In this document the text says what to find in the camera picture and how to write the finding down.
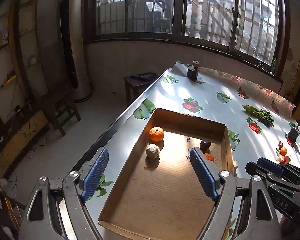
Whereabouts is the round beige sugarcane slice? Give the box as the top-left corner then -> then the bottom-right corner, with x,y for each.
146,144 -> 160,160

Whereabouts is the wooden chair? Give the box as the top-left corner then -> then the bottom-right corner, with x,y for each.
38,87 -> 81,137

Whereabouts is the green leafy vegetable bunch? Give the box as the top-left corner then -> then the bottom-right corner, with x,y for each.
242,104 -> 274,128

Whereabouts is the green bottle on sill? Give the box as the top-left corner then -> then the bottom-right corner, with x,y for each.
270,58 -> 276,75

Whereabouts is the small dark jar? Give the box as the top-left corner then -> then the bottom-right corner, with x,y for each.
187,60 -> 200,81

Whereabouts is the barred window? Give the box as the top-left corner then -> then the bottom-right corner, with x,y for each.
84,0 -> 290,78

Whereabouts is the small orange kumquat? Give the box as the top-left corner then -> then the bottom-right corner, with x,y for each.
280,147 -> 287,156

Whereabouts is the small beige chunk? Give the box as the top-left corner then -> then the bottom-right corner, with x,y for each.
233,159 -> 239,170

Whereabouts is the small dark red grape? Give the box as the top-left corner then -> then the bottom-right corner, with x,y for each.
278,141 -> 283,150

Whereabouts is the dark wooden stool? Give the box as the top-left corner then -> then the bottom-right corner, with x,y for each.
123,76 -> 159,106

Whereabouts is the white standing air conditioner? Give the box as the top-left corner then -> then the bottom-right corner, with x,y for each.
58,0 -> 92,102

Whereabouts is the black remote control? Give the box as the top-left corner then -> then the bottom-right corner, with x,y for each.
130,72 -> 158,82

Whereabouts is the brown cardboard tray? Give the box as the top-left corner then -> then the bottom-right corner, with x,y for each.
98,108 -> 233,239

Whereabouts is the red cherry tomato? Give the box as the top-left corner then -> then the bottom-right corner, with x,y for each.
284,155 -> 290,165

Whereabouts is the fruit print tablecloth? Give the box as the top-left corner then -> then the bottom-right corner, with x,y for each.
57,60 -> 300,240

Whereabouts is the dark purple plum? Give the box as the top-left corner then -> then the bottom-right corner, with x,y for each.
200,140 -> 211,152

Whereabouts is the black plant pot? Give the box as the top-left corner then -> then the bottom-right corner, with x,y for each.
288,122 -> 300,142

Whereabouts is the orange tangerine with stem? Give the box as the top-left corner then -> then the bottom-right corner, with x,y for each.
148,127 -> 165,142

